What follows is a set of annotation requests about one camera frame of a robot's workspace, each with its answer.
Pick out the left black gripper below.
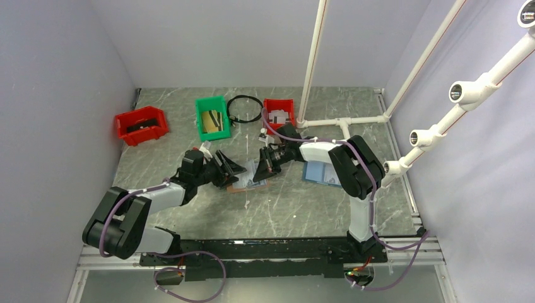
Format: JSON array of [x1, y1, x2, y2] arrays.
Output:
[[194, 150, 246, 189]]

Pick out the brown card holder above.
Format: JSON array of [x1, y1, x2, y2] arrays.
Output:
[[226, 159, 269, 193]]

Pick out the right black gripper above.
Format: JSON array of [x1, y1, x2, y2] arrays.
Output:
[[253, 145, 291, 183]]

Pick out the blue card holder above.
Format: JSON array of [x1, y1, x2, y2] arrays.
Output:
[[302, 162, 341, 187]]

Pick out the purple cable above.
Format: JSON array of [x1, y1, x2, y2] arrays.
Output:
[[98, 179, 228, 303], [259, 107, 429, 292]]

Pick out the white pvc pipe frame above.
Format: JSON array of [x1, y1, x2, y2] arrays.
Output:
[[297, 1, 534, 188]]

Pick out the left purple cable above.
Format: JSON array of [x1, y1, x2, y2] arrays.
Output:
[[98, 179, 228, 303]]

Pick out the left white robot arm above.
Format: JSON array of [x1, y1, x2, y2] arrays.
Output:
[[81, 149, 247, 265]]

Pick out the black cable loop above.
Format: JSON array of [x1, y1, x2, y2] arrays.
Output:
[[226, 95, 264, 125]]

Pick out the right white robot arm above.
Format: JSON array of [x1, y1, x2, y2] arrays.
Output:
[[253, 122, 385, 262]]

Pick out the left red bin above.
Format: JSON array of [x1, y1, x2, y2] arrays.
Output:
[[114, 106, 169, 146]]

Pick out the gold card in green bin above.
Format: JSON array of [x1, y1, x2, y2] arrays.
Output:
[[201, 110, 223, 133]]

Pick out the aluminium rail frame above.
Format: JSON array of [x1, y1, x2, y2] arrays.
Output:
[[68, 237, 458, 302]]

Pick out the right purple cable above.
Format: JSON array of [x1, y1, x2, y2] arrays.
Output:
[[259, 107, 429, 292]]

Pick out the green bin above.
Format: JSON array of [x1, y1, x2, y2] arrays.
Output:
[[195, 95, 231, 141]]

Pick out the white cards in red bin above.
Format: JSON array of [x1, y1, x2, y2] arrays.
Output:
[[268, 110, 290, 124]]

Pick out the black base bar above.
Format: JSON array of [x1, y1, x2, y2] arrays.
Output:
[[139, 235, 387, 282]]

